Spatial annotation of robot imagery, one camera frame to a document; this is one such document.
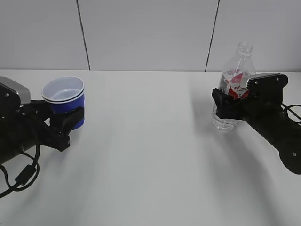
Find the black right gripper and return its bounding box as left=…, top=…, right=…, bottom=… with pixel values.
left=212, top=88, right=286, bottom=137

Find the blue paper cup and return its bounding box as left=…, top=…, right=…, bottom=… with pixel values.
left=41, top=75, right=86, bottom=130

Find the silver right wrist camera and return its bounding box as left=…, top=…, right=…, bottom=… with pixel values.
left=246, top=73, right=288, bottom=105

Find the black right camera cable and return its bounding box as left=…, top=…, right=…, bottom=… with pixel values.
left=281, top=103, right=301, bottom=123

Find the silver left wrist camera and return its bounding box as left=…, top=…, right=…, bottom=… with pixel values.
left=0, top=76, right=31, bottom=118

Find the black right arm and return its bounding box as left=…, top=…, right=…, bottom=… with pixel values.
left=212, top=88, right=301, bottom=175

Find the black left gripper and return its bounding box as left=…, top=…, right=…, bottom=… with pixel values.
left=0, top=100, right=85, bottom=164

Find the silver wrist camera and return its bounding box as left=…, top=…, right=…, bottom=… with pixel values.
left=0, top=76, right=31, bottom=118
left=246, top=73, right=288, bottom=105

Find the clear Wahaha water bottle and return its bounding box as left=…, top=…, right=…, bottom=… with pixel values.
left=212, top=41, right=257, bottom=133

